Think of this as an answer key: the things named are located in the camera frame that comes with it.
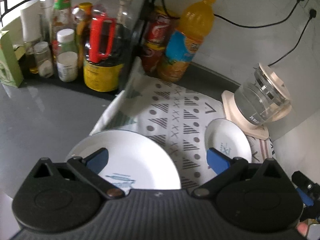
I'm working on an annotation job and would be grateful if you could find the red chips can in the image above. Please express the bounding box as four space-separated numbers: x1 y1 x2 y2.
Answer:
140 5 178 75

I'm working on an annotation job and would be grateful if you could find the black power cable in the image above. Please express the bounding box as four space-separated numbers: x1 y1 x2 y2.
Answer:
267 8 318 67
213 0 306 29

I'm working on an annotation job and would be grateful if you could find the patterned fringed cloth mat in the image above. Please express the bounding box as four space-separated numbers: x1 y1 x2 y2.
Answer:
89 57 276 190

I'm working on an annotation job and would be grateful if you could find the soy sauce bottle red handle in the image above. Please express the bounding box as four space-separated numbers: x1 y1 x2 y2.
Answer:
83 0 134 93

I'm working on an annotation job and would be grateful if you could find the black power cable left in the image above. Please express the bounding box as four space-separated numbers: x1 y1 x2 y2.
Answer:
213 0 306 29

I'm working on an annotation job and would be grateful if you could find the yellow cap sauce bottle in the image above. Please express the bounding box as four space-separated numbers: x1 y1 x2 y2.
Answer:
72 2 93 69

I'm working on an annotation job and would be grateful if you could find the white plate green X print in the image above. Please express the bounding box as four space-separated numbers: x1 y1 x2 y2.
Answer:
204 118 252 165

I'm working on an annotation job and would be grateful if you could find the green carton box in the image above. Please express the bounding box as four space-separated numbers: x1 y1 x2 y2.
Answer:
0 30 23 88

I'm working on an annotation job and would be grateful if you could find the green label sauce bottle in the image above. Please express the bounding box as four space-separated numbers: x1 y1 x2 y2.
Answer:
51 0 73 63

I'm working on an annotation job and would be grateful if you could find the black power cable right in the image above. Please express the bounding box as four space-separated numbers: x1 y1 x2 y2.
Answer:
267 8 318 67

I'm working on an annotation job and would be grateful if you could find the orange juice bottle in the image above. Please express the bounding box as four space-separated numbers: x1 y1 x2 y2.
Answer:
157 0 216 82

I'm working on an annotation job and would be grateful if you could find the cream kettle base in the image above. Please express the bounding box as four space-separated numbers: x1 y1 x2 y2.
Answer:
221 90 269 140

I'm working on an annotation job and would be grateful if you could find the small white jar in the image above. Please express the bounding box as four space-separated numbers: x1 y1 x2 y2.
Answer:
56 51 78 82

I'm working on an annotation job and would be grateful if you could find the black metal shelf rack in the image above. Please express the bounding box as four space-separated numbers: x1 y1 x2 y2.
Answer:
1 0 155 101

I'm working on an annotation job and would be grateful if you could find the white plate Sweet print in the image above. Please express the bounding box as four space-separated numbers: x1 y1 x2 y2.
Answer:
66 130 181 194

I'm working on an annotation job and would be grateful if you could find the glass electric kettle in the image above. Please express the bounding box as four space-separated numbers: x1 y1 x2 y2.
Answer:
234 64 292 126

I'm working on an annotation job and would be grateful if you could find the small glass spice jar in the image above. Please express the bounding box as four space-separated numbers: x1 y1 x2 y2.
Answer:
34 41 54 78

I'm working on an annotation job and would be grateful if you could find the white spray oil bottle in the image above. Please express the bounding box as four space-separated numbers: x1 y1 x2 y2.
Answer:
19 0 45 74

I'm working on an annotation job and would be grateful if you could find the white cap green jar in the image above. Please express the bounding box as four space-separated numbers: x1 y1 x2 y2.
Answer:
56 28 78 55

